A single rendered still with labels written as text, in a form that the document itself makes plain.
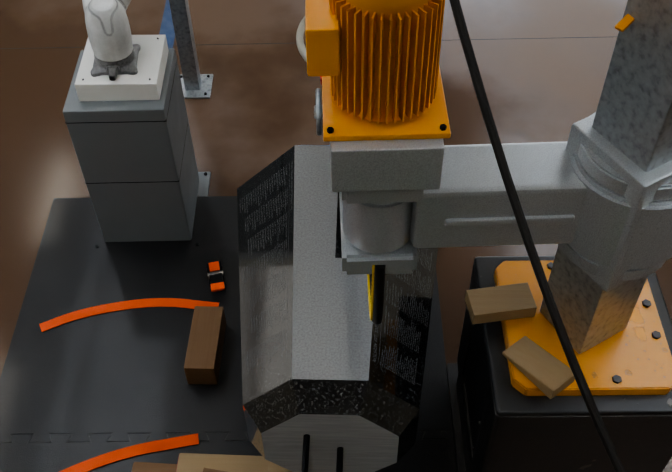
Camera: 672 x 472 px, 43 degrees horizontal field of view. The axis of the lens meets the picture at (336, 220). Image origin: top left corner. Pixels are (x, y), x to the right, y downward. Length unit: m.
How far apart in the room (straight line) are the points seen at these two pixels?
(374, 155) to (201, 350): 1.75
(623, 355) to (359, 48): 1.39
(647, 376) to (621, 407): 0.12
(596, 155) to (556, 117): 2.48
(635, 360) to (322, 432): 0.96
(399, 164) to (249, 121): 2.68
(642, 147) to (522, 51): 3.00
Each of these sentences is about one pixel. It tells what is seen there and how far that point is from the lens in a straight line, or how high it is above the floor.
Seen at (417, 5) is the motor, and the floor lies 2.01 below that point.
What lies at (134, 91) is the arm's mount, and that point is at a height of 0.85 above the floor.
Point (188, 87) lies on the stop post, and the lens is 4.74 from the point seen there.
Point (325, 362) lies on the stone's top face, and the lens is 2.55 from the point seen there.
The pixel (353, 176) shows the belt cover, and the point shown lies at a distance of 1.92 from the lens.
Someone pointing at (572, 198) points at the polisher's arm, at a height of 1.44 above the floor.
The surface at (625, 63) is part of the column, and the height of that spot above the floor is 1.78.
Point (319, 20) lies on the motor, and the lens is 1.78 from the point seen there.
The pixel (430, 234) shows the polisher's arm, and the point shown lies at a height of 1.32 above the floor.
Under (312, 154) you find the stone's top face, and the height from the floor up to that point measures 0.82.
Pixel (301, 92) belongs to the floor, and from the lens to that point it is 4.68.
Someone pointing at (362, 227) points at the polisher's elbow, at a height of 1.35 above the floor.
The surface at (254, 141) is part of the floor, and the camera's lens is 4.41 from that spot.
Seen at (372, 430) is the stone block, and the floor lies 0.68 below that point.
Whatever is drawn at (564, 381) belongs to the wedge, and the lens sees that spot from 2.59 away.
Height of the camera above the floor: 2.98
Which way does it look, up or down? 48 degrees down
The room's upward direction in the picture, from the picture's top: 1 degrees counter-clockwise
